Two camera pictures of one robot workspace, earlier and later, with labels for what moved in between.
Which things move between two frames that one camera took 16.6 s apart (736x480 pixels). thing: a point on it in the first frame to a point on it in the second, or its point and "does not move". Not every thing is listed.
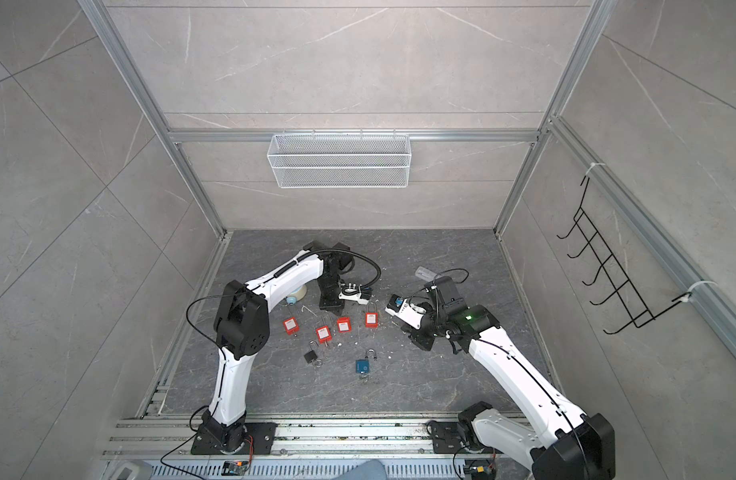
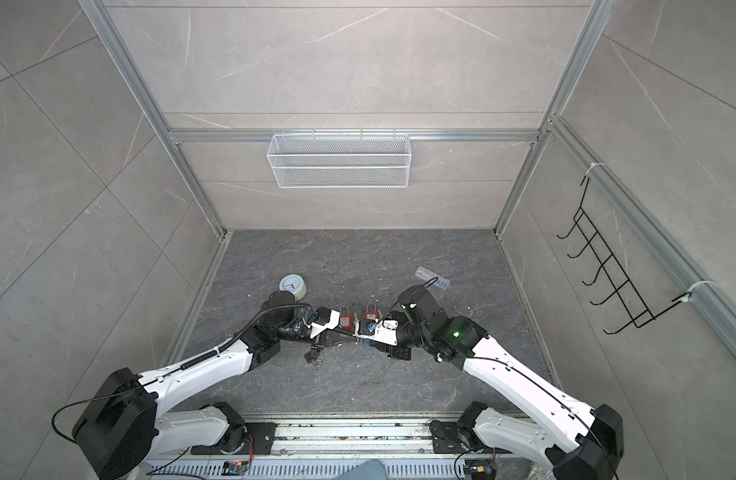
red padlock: x=344 y=324 does not move
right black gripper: x=424 y=341 to x=398 y=352
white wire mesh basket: x=341 y=161 does not move
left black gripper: x=336 y=305 to x=335 y=337
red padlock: x=371 y=318 does not move
